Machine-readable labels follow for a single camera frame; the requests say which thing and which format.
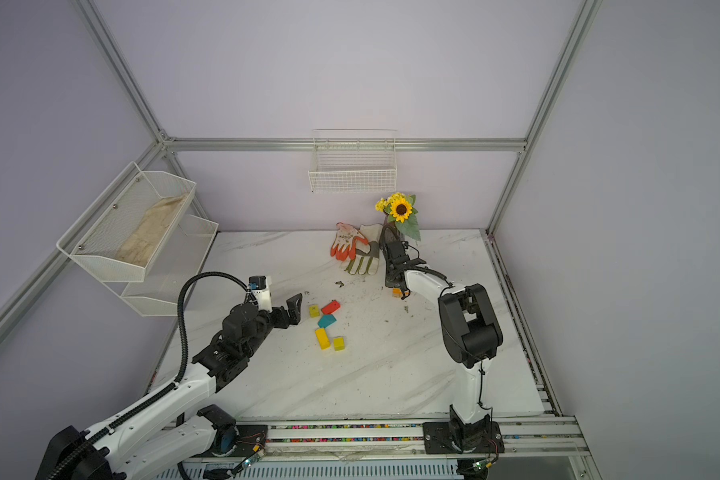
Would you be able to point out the white wire wall basket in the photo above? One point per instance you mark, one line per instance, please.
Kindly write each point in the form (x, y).
(353, 161)

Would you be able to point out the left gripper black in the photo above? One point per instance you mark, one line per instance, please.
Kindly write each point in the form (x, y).
(294, 311)

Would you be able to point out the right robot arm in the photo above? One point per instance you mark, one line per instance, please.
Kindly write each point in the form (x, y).
(471, 335)

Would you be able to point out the white two-tier mesh shelf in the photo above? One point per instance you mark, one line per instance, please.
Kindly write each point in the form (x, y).
(93, 241)

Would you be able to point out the yellow long block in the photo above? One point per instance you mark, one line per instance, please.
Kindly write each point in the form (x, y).
(323, 339)

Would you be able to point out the teal block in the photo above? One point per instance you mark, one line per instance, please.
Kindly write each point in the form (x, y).
(326, 320)

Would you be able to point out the beige cloth in shelf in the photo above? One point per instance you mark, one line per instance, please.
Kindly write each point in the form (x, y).
(143, 242)

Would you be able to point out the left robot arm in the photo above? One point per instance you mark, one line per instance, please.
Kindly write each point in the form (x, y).
(173, 423)

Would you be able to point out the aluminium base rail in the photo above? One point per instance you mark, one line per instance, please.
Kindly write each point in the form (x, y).
(396, 439)

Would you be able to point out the orange white work glove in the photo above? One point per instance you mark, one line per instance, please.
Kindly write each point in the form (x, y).
(345, 242)

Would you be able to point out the aluminium cage frame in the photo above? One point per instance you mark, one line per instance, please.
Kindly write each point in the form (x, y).
(161, 145)

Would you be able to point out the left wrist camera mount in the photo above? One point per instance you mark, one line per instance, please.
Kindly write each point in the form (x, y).
(259, 292)

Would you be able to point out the red block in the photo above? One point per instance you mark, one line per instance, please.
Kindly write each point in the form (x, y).
(330, 308)

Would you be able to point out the dark ribbed glass vase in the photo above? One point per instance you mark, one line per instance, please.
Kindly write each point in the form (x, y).
(388, 233)

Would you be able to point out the green white work glove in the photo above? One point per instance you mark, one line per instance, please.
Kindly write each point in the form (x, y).
(367, 252)

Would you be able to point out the yellow sunflower bouquet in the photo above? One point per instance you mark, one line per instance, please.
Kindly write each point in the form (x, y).
(401, 214)

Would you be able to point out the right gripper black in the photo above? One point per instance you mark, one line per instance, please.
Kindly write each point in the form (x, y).
(388, 272)

